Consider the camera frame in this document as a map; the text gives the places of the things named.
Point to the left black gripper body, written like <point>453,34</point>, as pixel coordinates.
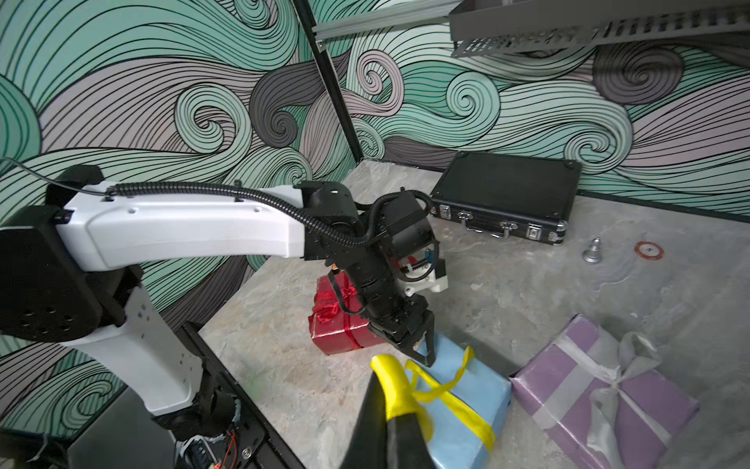
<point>393,315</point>

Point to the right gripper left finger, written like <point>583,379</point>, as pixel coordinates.
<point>368,445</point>

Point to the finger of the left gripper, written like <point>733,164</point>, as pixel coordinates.
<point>415,352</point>
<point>429,341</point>

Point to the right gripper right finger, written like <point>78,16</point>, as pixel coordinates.
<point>406,447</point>

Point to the yellow ribbon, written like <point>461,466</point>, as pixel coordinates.
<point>408,387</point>

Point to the blue gift box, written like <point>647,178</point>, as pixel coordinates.
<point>467,403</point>

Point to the purple gift box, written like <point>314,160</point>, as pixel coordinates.
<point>658,396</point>

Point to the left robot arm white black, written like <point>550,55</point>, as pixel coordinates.
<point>71,272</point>

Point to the red gift box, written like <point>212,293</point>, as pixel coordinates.
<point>359,327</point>

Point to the red ribbon on red box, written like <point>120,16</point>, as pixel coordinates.
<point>329,325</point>

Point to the black hard case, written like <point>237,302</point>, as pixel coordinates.
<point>508,196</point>

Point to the small silver bell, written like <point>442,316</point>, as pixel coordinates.
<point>593,253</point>

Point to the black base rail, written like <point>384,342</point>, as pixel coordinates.
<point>250,441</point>

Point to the black wall tray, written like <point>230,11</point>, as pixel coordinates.
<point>487,27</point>

